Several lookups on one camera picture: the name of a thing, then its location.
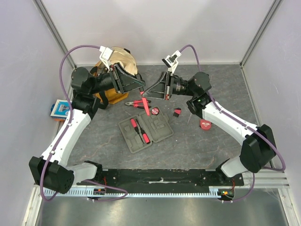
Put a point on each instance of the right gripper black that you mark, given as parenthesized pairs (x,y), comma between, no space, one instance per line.
(168,85)

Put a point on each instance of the long red handled screwdriver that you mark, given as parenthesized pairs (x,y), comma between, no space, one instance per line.
(144,135)

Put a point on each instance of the grey plastic tool case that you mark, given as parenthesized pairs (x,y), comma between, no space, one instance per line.
(156,127)

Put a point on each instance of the hex key set red holder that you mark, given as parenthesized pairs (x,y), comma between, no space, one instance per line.
(177,112)

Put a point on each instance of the red tape measure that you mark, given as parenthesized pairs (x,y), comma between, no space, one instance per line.
(205,125)

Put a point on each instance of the red black utility knife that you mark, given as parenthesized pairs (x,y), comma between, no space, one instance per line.
(145,102)

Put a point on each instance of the yellow canvas tool bag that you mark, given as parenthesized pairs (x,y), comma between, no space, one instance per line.
(127,61)

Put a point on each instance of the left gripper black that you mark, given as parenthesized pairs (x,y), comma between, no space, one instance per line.
(124,82)

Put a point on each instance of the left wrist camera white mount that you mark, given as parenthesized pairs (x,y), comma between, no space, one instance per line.
(105,55)

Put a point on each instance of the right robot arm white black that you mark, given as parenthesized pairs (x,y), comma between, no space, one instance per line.
(257,142)

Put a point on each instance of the white slotted cable duct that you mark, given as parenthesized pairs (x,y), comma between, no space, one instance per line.
(99,192)

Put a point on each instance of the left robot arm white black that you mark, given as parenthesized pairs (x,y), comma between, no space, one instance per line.
(50,169)

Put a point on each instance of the blue white cardboard box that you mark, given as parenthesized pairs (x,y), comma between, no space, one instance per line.
(59,111)

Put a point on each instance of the red black pliers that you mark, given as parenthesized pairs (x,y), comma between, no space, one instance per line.
(135,104)

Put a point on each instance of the black electrical tape roll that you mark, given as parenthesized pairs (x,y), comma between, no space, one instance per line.
(155,111)

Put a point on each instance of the short red handled screwdriver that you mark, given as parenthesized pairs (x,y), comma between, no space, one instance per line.
(134,124)

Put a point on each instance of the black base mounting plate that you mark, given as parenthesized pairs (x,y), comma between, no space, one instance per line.
(166,180)

